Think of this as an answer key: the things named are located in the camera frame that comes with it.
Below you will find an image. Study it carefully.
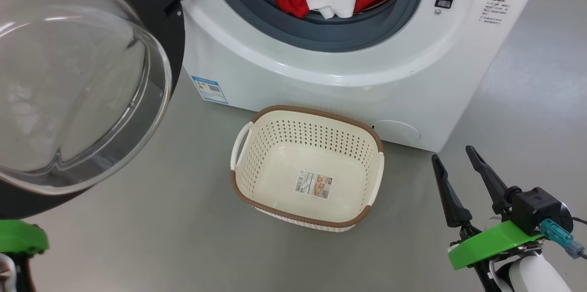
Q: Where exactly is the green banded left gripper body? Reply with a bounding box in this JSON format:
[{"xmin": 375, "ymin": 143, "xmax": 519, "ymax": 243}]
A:
[{"xmin": 0, "ymin": 220, "xmax": 50, "ymax": 256}]

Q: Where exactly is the white washing machine body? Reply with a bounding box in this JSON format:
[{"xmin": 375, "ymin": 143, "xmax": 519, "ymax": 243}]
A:
[{"xmin": 181, "ymin": 0, "xmax": 551, "ymax": 153}]

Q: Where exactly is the teal cable connector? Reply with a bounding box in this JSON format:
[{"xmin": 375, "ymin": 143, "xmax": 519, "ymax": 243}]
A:
[{"xmin": 540, "ymin": 218, "xmax": 586, "ymax": 259}]

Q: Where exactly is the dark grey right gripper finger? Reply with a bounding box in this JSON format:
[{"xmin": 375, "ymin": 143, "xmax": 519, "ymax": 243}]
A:
[
  {"xmin": 431, "ymin": 154, "xmax": 473, "ymax": 229},
  {"xmin": 465, "ymin": 145, "xmax": 510, "ymax": 215}
]

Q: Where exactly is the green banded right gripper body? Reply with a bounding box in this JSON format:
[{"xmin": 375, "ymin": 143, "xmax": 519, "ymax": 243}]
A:
[{"xmin": 449, "ymin": 221, "xmax": 544, "ymax": 270}]

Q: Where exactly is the blue energy label sticker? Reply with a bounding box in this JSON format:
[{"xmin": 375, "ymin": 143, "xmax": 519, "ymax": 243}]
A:
[{"xmin": 191, "ymin": 75, "xmax": 229, "ymax": 105}]

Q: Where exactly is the black glass washing machine door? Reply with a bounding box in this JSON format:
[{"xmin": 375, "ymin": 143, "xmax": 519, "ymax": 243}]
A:
[{"xmin": 0, "ymin": 0, "xmax": 186, "ymax": 220}]

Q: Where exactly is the thin black cable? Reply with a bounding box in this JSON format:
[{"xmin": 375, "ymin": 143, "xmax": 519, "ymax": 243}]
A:
[{"xmin": 571, "ymin": 215, "xmax": 587, "ymax": 259}]

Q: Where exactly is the cream perforated laundry basket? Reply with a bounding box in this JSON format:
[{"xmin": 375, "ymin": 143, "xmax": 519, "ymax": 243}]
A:
[{"xmin": 230, "ymin": 105, "xmax": 385, "ymax": 233}]

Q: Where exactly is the round filter cover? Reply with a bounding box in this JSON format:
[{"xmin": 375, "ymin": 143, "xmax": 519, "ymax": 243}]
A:
[{"xmin": 371, "ymin": 120, "xmax": 421, "ymax": 143}]

